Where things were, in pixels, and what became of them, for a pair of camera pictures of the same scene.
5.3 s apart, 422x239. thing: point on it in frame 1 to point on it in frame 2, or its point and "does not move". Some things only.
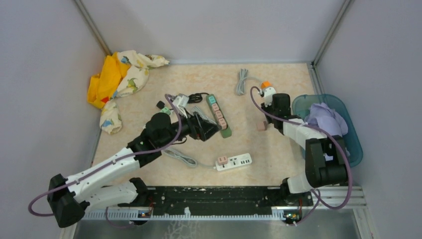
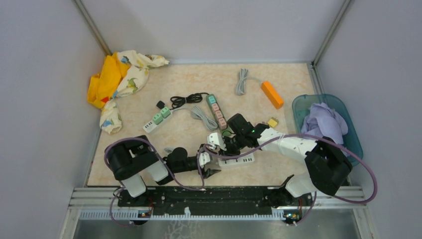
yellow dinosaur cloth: [124, 73] does not move
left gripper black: [199, 128] to [209, 172]
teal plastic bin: [301, 104] does not move
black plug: [160, 104] does not move
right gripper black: [266, 109] to [229, 152]
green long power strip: [225, 129] does not move
